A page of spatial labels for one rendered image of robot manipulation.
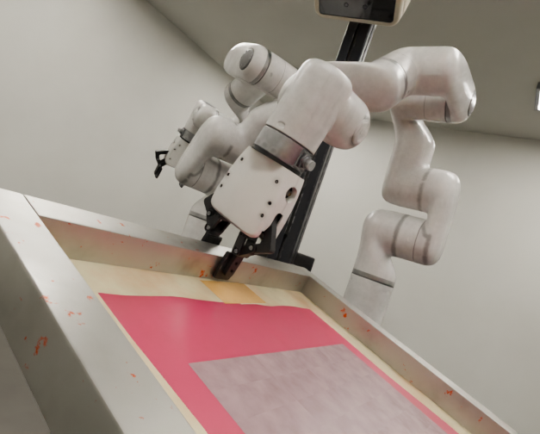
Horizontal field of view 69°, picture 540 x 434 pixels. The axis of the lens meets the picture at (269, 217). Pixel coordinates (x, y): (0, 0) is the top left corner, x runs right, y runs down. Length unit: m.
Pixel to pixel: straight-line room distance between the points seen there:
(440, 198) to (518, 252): 3.43
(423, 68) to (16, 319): 0.69
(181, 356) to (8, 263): 0.14
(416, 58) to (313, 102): 0.32
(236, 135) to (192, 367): 0.68
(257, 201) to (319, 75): 0.17
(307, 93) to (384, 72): 0.23
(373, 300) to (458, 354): 3.41
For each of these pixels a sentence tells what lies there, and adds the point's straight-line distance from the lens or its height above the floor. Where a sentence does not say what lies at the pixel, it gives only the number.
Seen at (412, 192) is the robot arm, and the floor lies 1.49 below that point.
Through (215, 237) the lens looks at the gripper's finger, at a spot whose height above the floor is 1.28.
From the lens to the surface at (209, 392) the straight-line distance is 0.32.
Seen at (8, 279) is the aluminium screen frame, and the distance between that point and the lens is 0.30.
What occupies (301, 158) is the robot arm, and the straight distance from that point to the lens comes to 0.50.
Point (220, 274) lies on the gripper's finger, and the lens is 0.53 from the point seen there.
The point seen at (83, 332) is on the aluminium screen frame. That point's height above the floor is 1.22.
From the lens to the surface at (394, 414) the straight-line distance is 0.53.
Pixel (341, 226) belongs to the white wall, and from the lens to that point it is 4.62.
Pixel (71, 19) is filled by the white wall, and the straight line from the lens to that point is 3.93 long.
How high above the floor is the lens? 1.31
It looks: 3 degrees up
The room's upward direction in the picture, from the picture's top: 19 degrees clockwise
